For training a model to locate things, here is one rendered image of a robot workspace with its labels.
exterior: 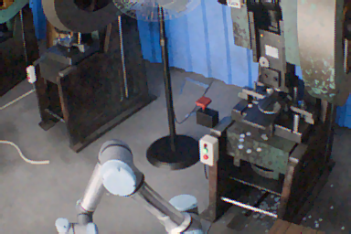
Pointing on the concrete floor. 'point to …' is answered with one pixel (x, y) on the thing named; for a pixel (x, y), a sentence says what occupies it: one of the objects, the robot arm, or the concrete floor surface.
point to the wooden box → (291, 228)
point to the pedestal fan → (175, 151)
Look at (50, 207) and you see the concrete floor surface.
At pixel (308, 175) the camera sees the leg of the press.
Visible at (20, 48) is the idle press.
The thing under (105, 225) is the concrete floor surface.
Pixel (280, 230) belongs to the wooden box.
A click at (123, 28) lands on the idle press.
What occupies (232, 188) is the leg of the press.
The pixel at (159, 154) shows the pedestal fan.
